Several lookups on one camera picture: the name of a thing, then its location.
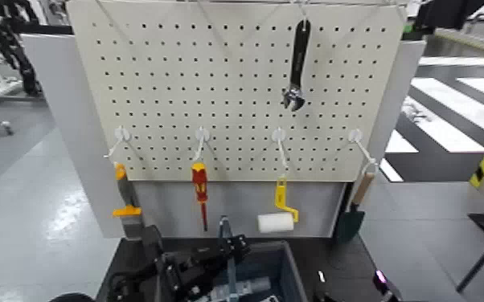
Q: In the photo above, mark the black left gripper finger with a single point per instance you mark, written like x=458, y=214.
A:
x=321, y=278

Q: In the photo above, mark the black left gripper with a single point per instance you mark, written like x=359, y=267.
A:
x=191, y=270

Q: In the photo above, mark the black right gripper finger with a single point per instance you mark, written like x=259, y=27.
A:
x=383, y=284

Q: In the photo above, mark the silver metal part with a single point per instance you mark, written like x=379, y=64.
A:
x=246, y=287

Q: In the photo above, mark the red yellow screwdriver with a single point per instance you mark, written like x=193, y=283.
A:
x=200, y=181

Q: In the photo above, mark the white pegboard hook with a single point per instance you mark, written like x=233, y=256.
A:
x=120, y=134
x=356, y=135
x=202, y=135
x=278, y=135

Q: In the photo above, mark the beige perforated pegboard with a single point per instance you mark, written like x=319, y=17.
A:
x=174, y=84

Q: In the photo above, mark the black adjustable wrench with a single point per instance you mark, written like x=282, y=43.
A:
x=298, y=63

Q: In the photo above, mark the white backing panel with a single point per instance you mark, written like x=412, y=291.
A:
x=60, y=114

